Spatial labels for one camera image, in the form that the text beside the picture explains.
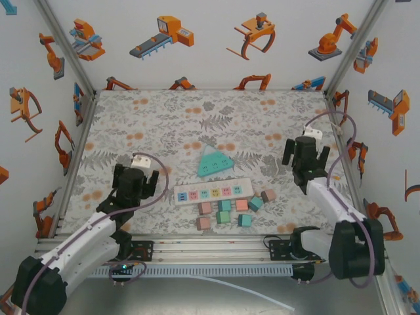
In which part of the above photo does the long white power strip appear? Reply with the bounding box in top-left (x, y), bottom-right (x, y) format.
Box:
top-left (173, 177), bottom-right (254, 206)

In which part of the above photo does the teal triangular power strip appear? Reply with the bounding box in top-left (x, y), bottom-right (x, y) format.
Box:
top-left (196, 144), bottom-right (235, 179)

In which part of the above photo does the floral patterned table cover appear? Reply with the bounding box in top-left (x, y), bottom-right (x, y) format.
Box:
top-left (60, 89), bottom-right (367, 236)

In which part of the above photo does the black controller box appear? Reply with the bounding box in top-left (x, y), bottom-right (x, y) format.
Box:
top-left (291, 262), bottom-right (316, 284)
top-left (109, 261), bottom-right (136, 280)

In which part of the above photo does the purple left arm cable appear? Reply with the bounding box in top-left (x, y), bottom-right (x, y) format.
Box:
top-left (20, 152), bottom-right (170, 315)

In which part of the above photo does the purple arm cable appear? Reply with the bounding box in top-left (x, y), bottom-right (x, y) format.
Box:
top-left (295, 110), bottom-right (379, 290)
top-left (20, 152), bottom-right (170, 315)

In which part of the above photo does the aluminium side rail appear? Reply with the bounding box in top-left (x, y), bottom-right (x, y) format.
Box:
top-left (49, 91), bottom-right (100, 239)
top-left (323, 91), bottom-right (372, 238)

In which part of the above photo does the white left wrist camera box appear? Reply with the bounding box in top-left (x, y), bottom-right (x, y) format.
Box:
top-left (131, 155), bottom-right (153, 170)

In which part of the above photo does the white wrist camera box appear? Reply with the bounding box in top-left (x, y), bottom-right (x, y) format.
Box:
top-left (131, 155), bottom-right (153, 170)
top-left (302, 127), bottom-right (324, 140)

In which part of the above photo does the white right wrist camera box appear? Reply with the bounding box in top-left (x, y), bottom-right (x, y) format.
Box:
top-left (302, 127), bottom-right (324, 140)

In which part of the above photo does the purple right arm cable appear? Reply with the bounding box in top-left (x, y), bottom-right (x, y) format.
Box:
top-left (295, 110), bottom-right (379, 290)

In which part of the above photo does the aluminium front rail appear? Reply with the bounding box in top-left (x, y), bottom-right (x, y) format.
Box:
top-left (31, 236), bottom-right (393, 265)

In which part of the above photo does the white slotted cable tray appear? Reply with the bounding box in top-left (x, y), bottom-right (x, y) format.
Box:
top-left (85, 265), bottom-right (293, 277)

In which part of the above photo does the aluminium frame post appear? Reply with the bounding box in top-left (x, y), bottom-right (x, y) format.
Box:
top-left (324, 0), bottom-right (390, 96)
top-left (32, 0), bottom-right (99, 98)

